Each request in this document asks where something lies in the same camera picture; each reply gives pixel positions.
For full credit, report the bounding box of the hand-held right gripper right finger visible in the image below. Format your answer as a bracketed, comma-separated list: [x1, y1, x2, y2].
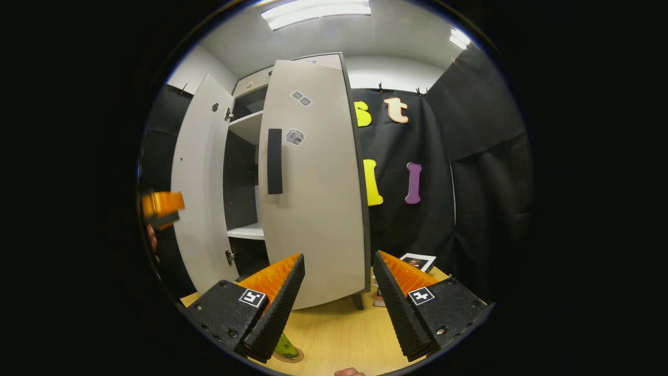
[372, 250, 494, 362]

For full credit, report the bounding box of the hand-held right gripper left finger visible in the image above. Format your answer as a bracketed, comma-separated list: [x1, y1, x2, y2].
[185, 253, 306, 365]

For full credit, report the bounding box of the green label bottle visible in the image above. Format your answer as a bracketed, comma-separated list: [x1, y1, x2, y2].
[274, 333, 301, 361]

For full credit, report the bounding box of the round cork coaster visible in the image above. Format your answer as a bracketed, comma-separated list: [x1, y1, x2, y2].
[271, 347, 304, 363]

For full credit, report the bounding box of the grey cabinet door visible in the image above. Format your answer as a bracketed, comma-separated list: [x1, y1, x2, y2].
[257, 52, 372, 310]
[171, 73, 236, 295]

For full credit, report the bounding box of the grey cabinet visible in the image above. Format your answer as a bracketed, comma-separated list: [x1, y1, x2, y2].
[223, 51, 373, 311]

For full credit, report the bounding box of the grey cabinet shelf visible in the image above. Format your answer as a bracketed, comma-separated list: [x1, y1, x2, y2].
[227, 222, 265, 241]
[228, 111, 264, 146]

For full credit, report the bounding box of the white photo cover book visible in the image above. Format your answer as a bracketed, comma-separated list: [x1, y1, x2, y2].
[399, 253, 437, 274]

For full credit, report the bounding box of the black backdrop cloth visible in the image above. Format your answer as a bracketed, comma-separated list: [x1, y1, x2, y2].
[138, 42, 535, 303]

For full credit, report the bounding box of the long ceiling light panel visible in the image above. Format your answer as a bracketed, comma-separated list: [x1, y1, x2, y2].
[260, 0, 372, 31]

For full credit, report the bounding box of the small ceiling light panel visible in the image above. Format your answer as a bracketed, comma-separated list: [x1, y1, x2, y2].
[449, 28, 472, 51]

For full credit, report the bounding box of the black door handle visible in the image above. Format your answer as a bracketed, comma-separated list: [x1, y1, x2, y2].
[267, 128, 283, 195]

